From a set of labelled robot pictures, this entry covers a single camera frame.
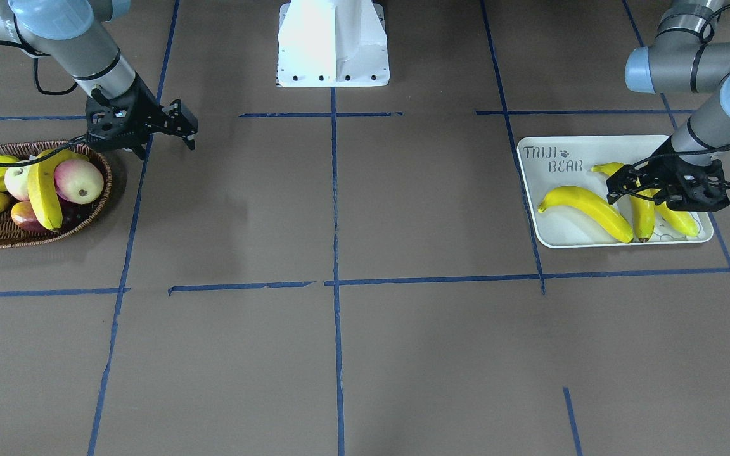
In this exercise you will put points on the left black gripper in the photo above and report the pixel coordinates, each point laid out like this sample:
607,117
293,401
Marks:
674,162

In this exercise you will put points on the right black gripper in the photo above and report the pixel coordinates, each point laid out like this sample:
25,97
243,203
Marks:
143,102

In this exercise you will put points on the long yellow banana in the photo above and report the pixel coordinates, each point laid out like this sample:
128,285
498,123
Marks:
593,206

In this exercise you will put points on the curved yellow banana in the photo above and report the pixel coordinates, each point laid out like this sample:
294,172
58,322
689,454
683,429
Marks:
41,186

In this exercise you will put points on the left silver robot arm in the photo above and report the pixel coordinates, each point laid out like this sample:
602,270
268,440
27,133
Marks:
683,58

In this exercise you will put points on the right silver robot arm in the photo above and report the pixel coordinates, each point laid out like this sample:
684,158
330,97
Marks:
74,35

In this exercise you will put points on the brown wicker basket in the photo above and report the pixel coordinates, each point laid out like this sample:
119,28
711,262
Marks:
12,236

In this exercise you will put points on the pink green apple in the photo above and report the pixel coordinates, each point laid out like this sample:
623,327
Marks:
78,181

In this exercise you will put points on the pale green apple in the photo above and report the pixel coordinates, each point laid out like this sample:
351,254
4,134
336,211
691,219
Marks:
16,181

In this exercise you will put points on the orange red mango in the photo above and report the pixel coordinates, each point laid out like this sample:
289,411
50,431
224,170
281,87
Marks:
23,215

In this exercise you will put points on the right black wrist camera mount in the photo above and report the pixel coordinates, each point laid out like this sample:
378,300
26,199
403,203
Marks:
106,126

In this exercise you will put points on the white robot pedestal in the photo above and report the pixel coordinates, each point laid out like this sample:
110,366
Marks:
332,44

